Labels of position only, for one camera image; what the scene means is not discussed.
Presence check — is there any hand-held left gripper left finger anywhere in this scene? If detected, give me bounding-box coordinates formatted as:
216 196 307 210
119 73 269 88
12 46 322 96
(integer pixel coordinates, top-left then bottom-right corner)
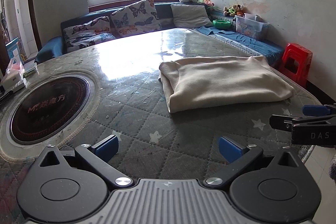
32 134 134 188

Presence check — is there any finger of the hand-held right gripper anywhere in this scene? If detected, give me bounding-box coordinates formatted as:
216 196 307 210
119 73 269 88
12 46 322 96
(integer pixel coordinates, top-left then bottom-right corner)
270 114 336 132
302 103 336 117

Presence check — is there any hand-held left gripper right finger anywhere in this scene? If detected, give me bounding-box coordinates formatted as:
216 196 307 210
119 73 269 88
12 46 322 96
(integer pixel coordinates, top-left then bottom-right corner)
203 135 305 189

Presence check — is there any cream garment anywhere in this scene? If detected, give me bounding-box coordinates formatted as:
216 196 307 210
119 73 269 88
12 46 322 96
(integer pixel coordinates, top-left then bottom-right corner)
158 55 295 114

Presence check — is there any red plastic stool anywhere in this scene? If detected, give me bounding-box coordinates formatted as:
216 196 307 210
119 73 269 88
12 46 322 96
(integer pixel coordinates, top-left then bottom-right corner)
281 43 313 88

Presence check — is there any round black induction cooktop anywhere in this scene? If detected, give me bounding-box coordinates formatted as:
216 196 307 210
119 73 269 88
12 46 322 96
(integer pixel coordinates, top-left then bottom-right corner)
9 76 91 145

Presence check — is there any blue cloth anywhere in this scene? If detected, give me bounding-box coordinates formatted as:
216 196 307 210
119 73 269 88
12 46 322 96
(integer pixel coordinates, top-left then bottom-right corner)
197 26 284 56

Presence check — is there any clear plastic storage box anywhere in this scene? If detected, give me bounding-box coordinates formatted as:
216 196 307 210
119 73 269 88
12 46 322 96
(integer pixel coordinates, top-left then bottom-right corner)
234 13 269 41

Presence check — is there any white remote control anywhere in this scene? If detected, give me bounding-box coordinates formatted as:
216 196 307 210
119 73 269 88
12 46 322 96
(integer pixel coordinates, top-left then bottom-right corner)
13 78 28 93

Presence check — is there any small clear lidded box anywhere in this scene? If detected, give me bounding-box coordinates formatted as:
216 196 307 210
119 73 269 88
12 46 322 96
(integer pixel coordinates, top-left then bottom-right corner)
22 63 38 77

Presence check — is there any blue smartwatch with black band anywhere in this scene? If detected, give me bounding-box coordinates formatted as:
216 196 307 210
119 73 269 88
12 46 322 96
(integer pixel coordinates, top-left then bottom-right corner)
0 90 14 104

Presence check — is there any blue sofa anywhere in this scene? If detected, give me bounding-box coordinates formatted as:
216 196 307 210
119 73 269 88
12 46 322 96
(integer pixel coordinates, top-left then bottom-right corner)
35 1 285 67

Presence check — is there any flat butterfly print pillow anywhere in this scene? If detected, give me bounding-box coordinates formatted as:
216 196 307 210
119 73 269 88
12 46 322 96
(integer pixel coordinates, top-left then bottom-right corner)
62 16 116 54

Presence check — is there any green plastic bowl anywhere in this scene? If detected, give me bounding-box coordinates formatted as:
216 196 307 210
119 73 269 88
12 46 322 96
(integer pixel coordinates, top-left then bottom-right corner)
212 19 231 29

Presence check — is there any pink white tissue pack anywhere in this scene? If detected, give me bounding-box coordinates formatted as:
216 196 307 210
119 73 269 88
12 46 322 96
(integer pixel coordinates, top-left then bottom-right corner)
1 57 25 89

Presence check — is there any brown monkey plush toy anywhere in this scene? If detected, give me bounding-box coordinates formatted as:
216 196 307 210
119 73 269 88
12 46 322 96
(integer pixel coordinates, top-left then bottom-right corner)
223 4 246 17

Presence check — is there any upright butterfly print pillow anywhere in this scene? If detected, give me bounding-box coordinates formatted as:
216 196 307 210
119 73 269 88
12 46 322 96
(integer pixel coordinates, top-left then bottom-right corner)
110 0 163 39

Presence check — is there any blue white cardboard box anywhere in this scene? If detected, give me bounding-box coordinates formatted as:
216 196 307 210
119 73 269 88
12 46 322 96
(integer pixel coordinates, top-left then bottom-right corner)
5 37 23 62

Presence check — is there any grey pillow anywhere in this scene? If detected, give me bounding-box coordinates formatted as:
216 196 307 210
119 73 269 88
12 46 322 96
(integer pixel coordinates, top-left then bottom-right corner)
171 4 213 28

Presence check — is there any brown wooden door frame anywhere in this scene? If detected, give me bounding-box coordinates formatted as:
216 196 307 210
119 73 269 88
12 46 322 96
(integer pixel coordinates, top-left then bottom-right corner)
0 0 44 77

